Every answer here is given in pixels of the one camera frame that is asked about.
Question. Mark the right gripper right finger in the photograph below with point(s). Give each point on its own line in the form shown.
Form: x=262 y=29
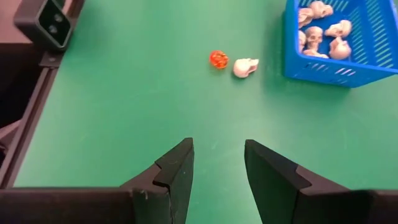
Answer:
x=295 y=207

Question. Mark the black table-level camera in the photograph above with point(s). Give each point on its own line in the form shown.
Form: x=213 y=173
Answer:
x=46 y=25

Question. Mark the orange plastic pumpkin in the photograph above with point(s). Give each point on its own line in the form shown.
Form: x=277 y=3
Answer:
x=219 y=59

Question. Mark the black metal table frame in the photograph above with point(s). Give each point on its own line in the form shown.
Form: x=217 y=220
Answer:
x=40 y=90

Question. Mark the blue plastic basket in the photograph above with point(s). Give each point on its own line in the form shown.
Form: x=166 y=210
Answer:
x=311 y=74

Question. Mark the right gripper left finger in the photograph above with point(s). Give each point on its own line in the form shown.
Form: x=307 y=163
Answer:
x=93 y=207

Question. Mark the green table mat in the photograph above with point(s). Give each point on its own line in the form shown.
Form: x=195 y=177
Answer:
x=124 y=109

